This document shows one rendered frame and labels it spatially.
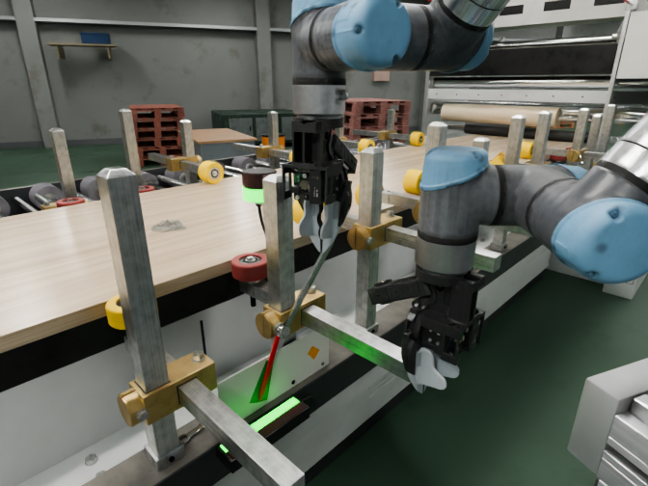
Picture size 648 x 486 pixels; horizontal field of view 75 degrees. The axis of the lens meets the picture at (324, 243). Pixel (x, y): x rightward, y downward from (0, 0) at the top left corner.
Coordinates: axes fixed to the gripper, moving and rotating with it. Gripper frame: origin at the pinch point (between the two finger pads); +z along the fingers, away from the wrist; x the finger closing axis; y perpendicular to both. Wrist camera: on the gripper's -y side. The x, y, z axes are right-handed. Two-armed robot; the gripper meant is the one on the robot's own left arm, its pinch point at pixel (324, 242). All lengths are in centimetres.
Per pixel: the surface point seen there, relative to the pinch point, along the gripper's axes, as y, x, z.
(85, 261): 5, -53, 11
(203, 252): -9.6, -33.5, 10.7
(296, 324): -0.6, -5.7, 17.2
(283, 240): 1.1, -7.1, 0.3
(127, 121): -56, -102, -12
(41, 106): -520, -844, 18
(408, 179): -79, -4, 5
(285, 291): 0.8, -7.0, 10.1
